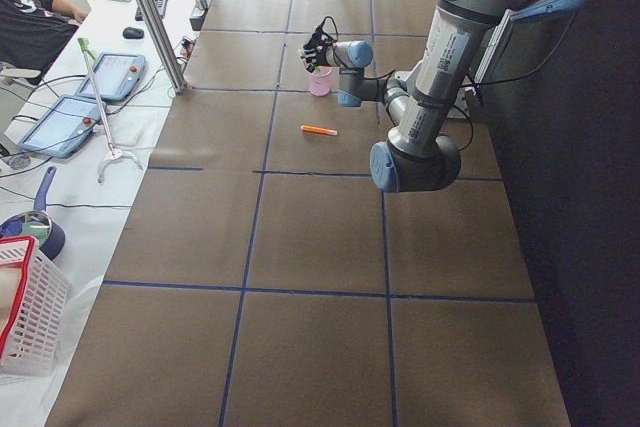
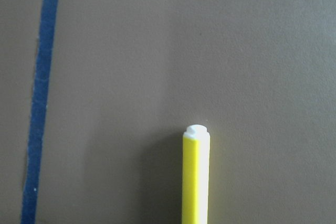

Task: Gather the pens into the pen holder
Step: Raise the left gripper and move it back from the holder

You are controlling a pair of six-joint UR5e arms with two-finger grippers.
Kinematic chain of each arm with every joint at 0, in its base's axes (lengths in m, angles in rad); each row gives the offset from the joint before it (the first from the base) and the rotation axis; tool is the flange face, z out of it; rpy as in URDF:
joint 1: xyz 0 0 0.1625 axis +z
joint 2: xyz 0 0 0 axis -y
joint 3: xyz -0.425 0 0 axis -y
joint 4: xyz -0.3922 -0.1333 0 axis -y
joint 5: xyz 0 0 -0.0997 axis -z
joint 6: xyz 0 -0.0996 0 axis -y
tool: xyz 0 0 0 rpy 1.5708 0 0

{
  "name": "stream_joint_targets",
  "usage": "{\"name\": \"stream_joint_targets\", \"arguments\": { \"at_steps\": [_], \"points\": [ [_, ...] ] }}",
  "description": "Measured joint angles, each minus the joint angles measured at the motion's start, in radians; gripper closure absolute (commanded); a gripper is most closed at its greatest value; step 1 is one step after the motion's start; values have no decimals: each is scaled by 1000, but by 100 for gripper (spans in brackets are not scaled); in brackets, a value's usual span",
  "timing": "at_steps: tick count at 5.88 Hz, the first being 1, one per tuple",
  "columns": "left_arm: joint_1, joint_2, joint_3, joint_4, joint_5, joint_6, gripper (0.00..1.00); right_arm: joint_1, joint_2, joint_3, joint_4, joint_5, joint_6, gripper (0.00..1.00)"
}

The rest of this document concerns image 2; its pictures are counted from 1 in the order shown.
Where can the yellow highlighter pen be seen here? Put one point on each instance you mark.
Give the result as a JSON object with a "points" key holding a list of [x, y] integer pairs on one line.
{"points": [[195, 174]]}

